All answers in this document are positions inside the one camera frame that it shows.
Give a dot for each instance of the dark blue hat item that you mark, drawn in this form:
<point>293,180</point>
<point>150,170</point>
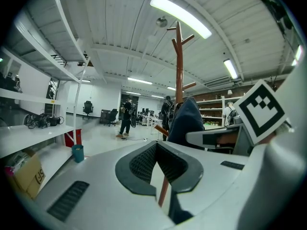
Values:
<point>187,123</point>

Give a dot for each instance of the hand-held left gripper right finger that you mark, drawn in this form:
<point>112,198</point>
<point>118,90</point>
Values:
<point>192,174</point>

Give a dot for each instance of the small table lamp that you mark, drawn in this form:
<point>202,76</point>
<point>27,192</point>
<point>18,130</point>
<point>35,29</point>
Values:
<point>229,92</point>

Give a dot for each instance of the brown wooden coat stand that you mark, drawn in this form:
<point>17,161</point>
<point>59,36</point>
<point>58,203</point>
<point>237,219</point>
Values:
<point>179,68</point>

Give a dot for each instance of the cardboard box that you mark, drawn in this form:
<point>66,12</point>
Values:
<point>26,174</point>

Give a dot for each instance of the teal waste bin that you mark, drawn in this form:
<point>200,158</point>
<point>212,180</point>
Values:
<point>78,153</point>

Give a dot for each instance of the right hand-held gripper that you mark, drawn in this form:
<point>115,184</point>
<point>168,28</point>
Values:
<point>261,111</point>

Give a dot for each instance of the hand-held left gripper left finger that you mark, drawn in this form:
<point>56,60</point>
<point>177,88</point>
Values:
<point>124,171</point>

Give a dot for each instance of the white table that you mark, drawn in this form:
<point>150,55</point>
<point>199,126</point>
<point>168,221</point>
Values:
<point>156,121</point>

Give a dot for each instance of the long ceiling light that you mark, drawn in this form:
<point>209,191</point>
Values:
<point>230,68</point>
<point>139,81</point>
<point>180,14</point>

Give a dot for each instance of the round ceiling fixture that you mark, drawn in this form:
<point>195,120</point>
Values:
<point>161,21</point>

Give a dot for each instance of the black office chair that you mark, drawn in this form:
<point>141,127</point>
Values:
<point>88,108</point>
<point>112,116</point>

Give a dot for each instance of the white metal shelving unit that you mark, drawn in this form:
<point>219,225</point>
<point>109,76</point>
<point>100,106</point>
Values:
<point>36,130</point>

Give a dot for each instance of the white storage rack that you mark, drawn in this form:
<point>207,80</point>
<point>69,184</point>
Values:
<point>212,109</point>

